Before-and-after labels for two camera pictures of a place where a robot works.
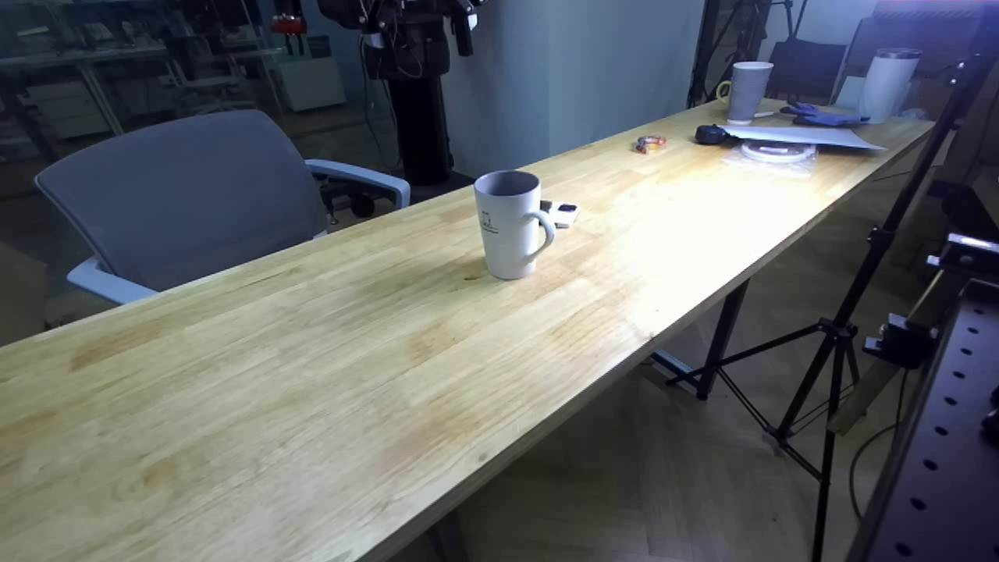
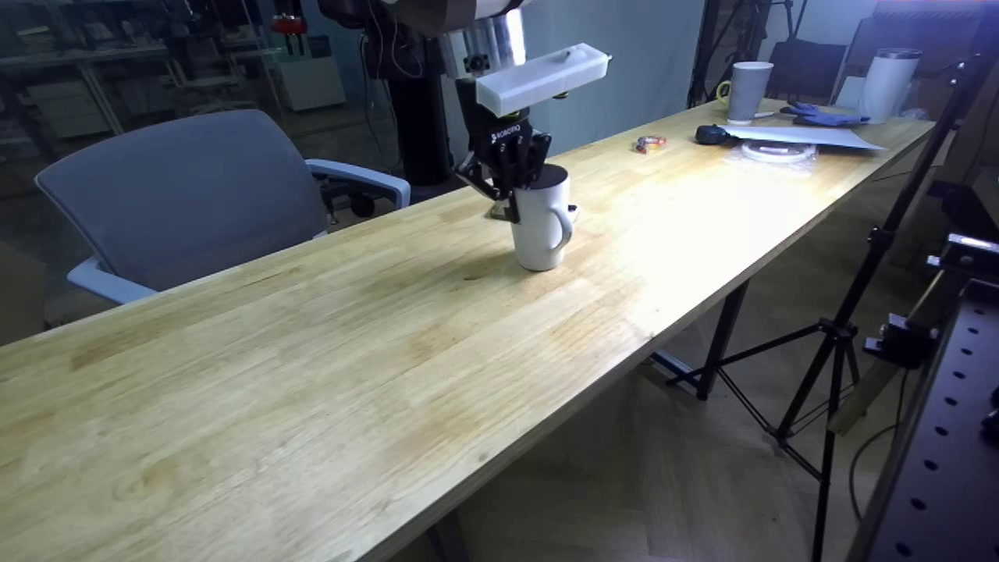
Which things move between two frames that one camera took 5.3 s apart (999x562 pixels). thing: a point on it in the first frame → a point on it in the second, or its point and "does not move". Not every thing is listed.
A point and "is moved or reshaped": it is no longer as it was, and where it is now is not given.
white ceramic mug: [513, 225] is moved or reshaped
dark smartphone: [564, 213] → [498, 212]
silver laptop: [824, 140] does not move
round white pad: [777, 154] does not move
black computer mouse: [709, 135] does not move
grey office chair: [188, 197] does not move
